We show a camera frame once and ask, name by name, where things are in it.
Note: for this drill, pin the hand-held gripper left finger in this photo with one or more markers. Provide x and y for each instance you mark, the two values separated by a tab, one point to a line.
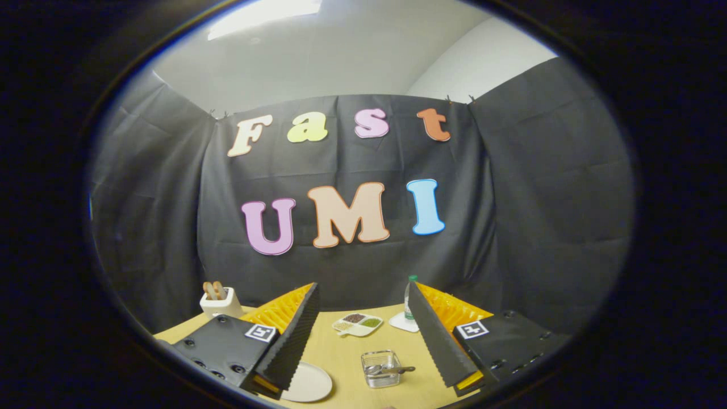
292	335

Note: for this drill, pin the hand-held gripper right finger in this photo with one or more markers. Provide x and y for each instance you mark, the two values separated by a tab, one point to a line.
437	335

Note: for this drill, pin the white square coaster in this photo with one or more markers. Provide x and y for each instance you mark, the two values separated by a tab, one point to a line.
400	322

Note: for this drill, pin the clear water bottle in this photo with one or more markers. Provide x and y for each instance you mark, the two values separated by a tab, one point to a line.
408	301

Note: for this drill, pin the large white plate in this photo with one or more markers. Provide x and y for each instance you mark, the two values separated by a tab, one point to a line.
309	383

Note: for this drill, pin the white divided grain dish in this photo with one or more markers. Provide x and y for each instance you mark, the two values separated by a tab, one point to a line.
358	325

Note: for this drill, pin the cream toaster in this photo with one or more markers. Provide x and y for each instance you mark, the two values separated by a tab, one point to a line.
221	307

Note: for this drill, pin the toast bread slice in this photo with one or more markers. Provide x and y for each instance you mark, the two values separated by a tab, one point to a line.
209	291
221	289

